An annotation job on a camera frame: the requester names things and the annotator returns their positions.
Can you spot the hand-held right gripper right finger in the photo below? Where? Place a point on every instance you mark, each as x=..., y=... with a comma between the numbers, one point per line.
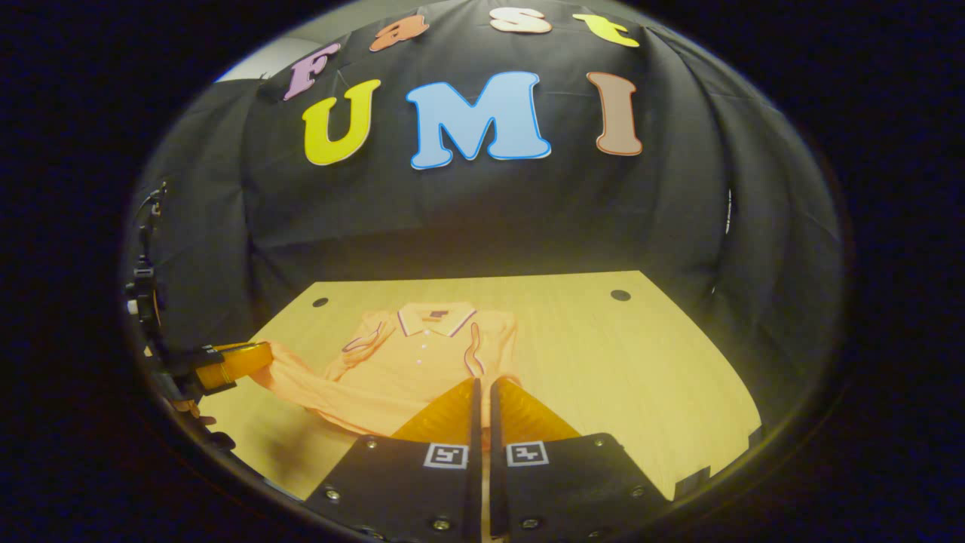
x=497, y=483

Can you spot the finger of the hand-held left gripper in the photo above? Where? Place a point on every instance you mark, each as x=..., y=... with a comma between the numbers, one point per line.
x=234, y=362

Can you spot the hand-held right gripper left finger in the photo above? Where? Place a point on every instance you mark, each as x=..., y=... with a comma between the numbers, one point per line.
x=475, y=483

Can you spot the orange T-shirt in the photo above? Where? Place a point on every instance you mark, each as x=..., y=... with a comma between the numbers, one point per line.
x=422, y=362

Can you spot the black backdrop cloth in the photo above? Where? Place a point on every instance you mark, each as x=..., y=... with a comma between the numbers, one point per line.
x=482, y=219

